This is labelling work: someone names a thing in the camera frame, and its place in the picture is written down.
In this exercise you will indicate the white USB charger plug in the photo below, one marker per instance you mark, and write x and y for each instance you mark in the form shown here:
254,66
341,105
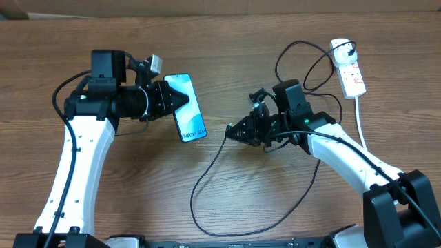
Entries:
341,48

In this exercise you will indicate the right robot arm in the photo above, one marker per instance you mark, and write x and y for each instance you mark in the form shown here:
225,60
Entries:
399,209

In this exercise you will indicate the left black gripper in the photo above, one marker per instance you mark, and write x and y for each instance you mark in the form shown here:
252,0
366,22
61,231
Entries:
162,91

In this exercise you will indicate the Samsung Galaxy smartphone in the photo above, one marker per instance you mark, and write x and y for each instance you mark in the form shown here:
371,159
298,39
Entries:
189,119

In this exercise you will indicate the white power strip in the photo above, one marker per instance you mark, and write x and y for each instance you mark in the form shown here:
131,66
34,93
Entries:
351,81

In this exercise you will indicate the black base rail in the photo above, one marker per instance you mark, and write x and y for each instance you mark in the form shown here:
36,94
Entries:
241,244

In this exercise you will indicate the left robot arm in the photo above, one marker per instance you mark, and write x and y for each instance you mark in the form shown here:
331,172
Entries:
116,86

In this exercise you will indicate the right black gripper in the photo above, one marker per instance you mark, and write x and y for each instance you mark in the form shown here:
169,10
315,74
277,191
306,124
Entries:
253,136

